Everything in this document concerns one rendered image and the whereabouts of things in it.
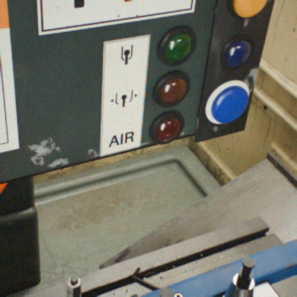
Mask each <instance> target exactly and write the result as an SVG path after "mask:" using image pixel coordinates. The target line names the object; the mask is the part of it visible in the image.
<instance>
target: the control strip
mask: <svg viewBox="0 0 297 297"><path fill-rule="evenodd" d="M233 1H234V0H217V2H216V6H215V14H214V18H213V26H212V30H211V38H210V43H209V50H208V57H207V62H206V70H205V74H204V82H203V86H202V94H201V98H200V106H199V109H198V118H197V122H196V130H195V133H194V143H199V142H202V141H206V140H210V139H214V138H217V137H221V136H224V135H229V134H232V133H236V132H239V131H244V129H245V124H246V121H247V116H248V112H249V107H250V104H251V99H252V95H253V90H254V86H255V81H256V78H257V73H258V70H259V64H260V61H261V56H262V52H263V47H264V43H265V38H266V36H267V33H268V28H269V24H270V19H271V15H272V10H273V7H274V1H275V0H267V2H266V4H265V6H264V7H263V8H262V9H261V11H259V12H258V13H257V14H256V15H253V16H252V17H247V18H245V17H240V16H239V15H238V14H237V13H236V12H235V10H234V6H233ZM178 34H187V35H188V36H190V38H191V39H192V43H193V45H192V51H191V53H190V54H189V55H188V57H187V58H186V59H183V60H181V61H179V62H171V61H169V60H168V59H167V58H166V55H165V50H166V46H167V44H168V43H169V41H170V40H171V39H172V38H174V37H175V36H177V35H178ZM241 41H246V42H248V43H249V44H250V45H251V54H250V56H249V58H248V59H247V61H246V62H245V63H244V64H242V65H240V66H238V67H231V66H229V65H228V64H227V62H226V55H227V52H228V51H229V49H230V48H231V47H232V46H233V45H234V44H236V43H238V42H241ZM196 45H197V38H196V35H195V33H194V32H193V30H191V29H190V28H188V27H185V26H179V27H175V28H173V29H171V30H169V31H168V32H167V33H166V34H165V35H164V36H163V37H162V39H161V40H160V42H159V45H158V58H159V59H160V60H161V61H162V62H163V63H164V64H165V65H167V66H178V65H181V64H183V63H184V62H185V61H187V60H188V59H189V58H191V56H192V55H193V53H194V51H195V49H196ZM177 78H178V79H181V80H184V81H185V83H186V92H185V94H184V96H183V97H182V99H180V100H179V101H177V102H176V103H173V104H166V103H164V102H163V101H162V100H161V98H160V93H161V90H162V88H163V86H165V85H166V84H167V83H168V82H169V81H171V80H173V79H177ZM234 85H238V86H241V87H243V88H244V89H245V90H247V93H248V97H249V99H248V104H247V106H246V108H245V110H244V112H243V113H242V115H241V116H240V117H238V118H237V119H236V120H234V121H232V122H229V123H218V122H217V121H216V120H215V119H214V118H213V117H212V115H211V105H212V103H213V101H214V99H215V98H216V97H217V95H218V94H219V93H220V91H222V90H223V89H225V88H227V87H229V86H234ZM189 90H190V79H189V77H188V76H187V75H186V74H185V73H183V72H179V71H175V72H170V73H168V74H166V75H165V76H163V77H162V78H161V79H160V80H159V81H158V82H157V84H156V85H155V87H154V90H153V98H154V100H155V102H156V103H157V104H158V105H159V106H160V107H163V108H171V107H174V106H176V105H178V104H179V103H180V102H182V101H183V100H184V99H185V97H186V96H187V94H188V92H189ZM171 118H175V119H177V120H179V122H180V124H181V128H180V131H179V133H178V134H177V135H176V136H175V137H174V138H173V139H172V140H170V141H166V142H165V141H160V140H158V139H157V137H156V130H157V129H158V127H159V125H160V124H161V123H162V122H164V121H165V120H167V119H171ZM184 125H185V122H184V118H183V116H181V114H179V113H178V112H176V111H169V112H166V113H163V114H162V115H160V116H159V117H157V118H156V119H155V120H154V121H153V123H152V126H151V128H150V137H151V139H152V141H153V142H154V143H155V144H158V145H167V144H169V143H171V142H173V141H174V140H175V139H177V138H178V137H179V135H180V134H181V132H182V131H183V130H184Z"/></svg>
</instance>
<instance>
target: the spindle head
mask: <svg viewBox="0 0 297 297"><path fill-rule="evenodd" d="M216 2H217V0H196V1H195V6H194V12H192V13H184V14H179V15H171V16H167V17H159V18H153V19H146V20H141V21H133V22H128V23H120V24H117V23H116V24H111V25H103V26H99V27H90V28H86V29H78V30H70V31H65V32H57V33H52V34H44V35H39V34H38V28H37V12H36V0H7V4H8V14H9V31H10V41H11V58H12V67H13V75H14V85H15V102H16V111H17V128H18V138H19V148H18V149H15V150H10V151H6V152H1V153H0V184H4V183H7V182H12V181H15V180H22V179H25V178H30V177H33V176H38V175H41V174H46V173H48V172H53V171H56V170H61V169H64V168H68V167H71V166H76V165H79V164H84V163H87V162H91V161H95V160H99V159H102V158H107V157H110V156H114V155H117V154H122V153H125V152H133V151H135V150H140V149H145V148H148V147H152V146H155V145H157V144H155V143H154V142H153V141H152V139H151V137H150V128H151V126H152V123H153V121H154V120H155V119H156V118H157V117H159V116H160V115H162V114H163V113H166V112H169V111H176V112H178V113H179V114H181V116H183V118H184V122H185V125H184V130H183V131H182V132H181V134H180V135H179V137H178V138H177V139H175V140H178V139H183V138H186V137H191V136H194V133H195V130H196V122H197V118H198V109H199V106H200V98H201V94H202V86H203V82H204V74H205V70H206V62H207V57H208V50H209V43H210V38H211V30H212V26H213V18H214V14H215V6H216ZM179 26H185V27H188V28H190V29H191V30H193V32H194V33H195V35H196V38H197V45H196V49H195V51H194V53H193V55H192V56H191V58H189V59H188V60H187V61H185V62H184V63H183V64H181V65H178V66H167V65H165V64H164V63H163V62H162V61H161V60H160V59H159V58H158V45H159V42H160V40H161V39H162V37H163V36H164V35H165V34H166V33H167V32H168V31H169V30H171V29H173V28H175V27H179ZM146 34H149V35H150V46H149V54H148V67H147V81H146V88H145V102H144V109H143V124H142V131H141V145H140V147H137V148H133V149H130V150H125V151H122V152H114V153H111V154H107V155H104V156H100V141H101V106H102V87H103V52H104V42H106V41H110V40H119V39H123V38H130V37H134V36H142V35H146ZM175 71H179V72H183V73H185V74H186V75H187V76H188V77H189V79H190V90H189V92H188V94H187V96H186V97H185V99H184V100H183V101H182V102H180V103H179V104H178V105H176V106H174V107H171V108H163V107H160V106H159V105H158V104H157V103H156V102H155V100H154V98H153V90H154V87H155V85H156V84H157V82H158V81H159V80H160V79H161V78H162V77H163V76H165V75H166V74H168V73H170V72H175Z"/></svg>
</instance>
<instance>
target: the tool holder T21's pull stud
mask: <svg viewBox="0 0 297 297"><path fill-rule="evenodd" d="M242 265H243V268H241V269H239V272H238V275H237V282H238V284H239V285H240V286H242V287H248V286H249V285H250V284H251V280H252V277H253V273H252V272H251V270H252V269H253V268H254V267H255V260H254V259H252V258H250V257H245V258H244V259H243V261H242Z"/></svg>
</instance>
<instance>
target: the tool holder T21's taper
mask: <svg viewBox="0 0 297 297"><path fill-rule="evenodd" d="M237 275H238V273H237V274H236V275H235V276H234V278H233V280H232V282H231V284H230V285H229V288H228V289H227V292H226V293H225V296H224V297H253V292H254V280H253V278H252V280H251V284H250V285H249V286H248V287H242V286H240V285H239V284H238V282H237Z"/></svg>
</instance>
